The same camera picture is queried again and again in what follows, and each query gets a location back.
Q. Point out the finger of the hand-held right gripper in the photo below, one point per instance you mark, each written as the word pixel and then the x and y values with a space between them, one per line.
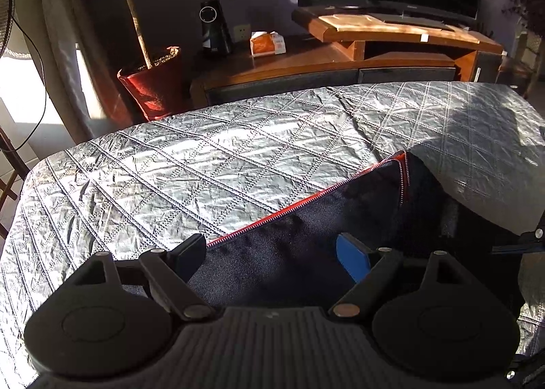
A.
pixel 532 241

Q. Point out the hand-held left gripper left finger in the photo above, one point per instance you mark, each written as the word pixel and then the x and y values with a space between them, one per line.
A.
pixel 191 250

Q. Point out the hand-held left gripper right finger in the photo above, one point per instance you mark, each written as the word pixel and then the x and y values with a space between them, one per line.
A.
pixel 353 255

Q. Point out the navy jacket with orange lining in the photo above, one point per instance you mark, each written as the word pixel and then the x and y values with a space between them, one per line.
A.
pixel 306 223

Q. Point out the grey quilted bedspread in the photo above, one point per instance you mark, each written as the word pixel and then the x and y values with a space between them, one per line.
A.
pixel 170 176

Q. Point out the red plant pot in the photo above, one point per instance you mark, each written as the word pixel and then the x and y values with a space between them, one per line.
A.
pixel 153 91

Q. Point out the black speaker box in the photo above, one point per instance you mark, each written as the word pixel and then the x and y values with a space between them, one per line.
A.
pixel 489 67

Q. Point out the low wooden cabinet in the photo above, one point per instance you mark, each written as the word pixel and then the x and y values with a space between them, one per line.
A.
pixel 272 67

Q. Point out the black tabletop device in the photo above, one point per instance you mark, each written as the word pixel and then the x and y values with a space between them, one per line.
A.
pixel 215 37

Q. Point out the orange tissue box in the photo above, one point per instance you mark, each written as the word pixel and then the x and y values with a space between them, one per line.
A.
pixel 266 47

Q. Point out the wooden television riser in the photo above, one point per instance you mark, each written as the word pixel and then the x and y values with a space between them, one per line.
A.
pixel 404 33

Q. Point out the green potted tree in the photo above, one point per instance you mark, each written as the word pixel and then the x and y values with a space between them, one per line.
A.
pixel 136 23

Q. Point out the dark dried plant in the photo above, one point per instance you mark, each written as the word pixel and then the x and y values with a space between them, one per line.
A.
pixel 530 1

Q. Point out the grey curtain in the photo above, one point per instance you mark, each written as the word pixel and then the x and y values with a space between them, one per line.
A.
pixel 68 40

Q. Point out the small wooden stool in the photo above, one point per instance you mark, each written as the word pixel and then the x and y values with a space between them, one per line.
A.
pixel 5 10

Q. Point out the white wall socket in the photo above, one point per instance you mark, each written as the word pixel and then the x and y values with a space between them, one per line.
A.
pixel 242 31

